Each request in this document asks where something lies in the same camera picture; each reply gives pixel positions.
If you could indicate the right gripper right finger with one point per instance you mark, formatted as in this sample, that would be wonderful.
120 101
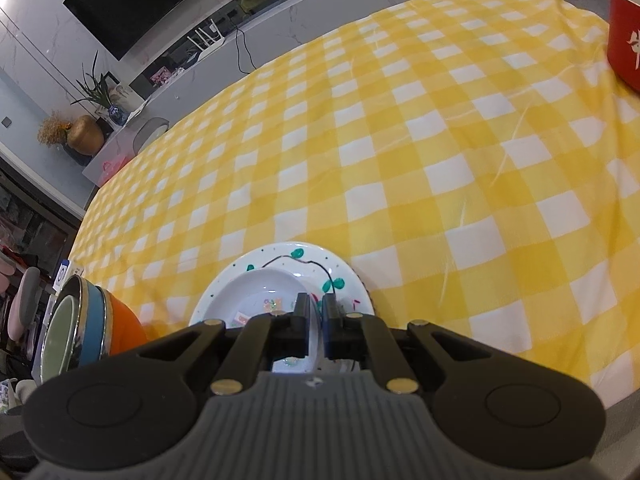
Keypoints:
499 408

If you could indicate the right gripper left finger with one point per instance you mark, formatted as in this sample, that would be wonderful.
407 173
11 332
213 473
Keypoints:
128 409

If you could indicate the blue steel bowl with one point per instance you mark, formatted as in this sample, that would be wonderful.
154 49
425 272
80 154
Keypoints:
92 332

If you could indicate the orange steel bowl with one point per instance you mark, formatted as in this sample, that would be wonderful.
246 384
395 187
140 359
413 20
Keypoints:
126 330

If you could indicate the green ceramic bowl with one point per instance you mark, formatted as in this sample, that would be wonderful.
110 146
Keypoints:
58 344

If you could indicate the small white saucer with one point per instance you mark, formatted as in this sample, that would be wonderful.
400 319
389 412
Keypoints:
237 295

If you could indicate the white fruity painted plate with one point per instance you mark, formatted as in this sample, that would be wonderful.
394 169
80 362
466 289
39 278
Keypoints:
323 273

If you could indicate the pink grey office chair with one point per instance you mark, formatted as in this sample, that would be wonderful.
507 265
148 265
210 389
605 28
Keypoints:
19 311

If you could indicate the white blue small box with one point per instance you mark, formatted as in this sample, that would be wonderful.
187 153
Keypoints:
66 270

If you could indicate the yellow checkered tablecloth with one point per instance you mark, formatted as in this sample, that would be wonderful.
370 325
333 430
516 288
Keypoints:
475 161

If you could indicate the pink storage basket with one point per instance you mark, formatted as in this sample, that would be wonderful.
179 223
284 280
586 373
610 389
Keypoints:
112 167

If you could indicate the golden vase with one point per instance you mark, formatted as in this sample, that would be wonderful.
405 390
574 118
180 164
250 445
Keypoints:
85 136

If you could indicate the small round rolling stool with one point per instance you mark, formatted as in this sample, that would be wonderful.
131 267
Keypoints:
148 133

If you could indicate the blue vase green plant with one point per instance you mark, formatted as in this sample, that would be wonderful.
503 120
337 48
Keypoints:
94 89

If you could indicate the white wifi router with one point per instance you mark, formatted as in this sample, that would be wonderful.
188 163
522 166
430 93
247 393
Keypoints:
206 37

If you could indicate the red mug wooden handle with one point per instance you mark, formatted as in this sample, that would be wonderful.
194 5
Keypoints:
623 41

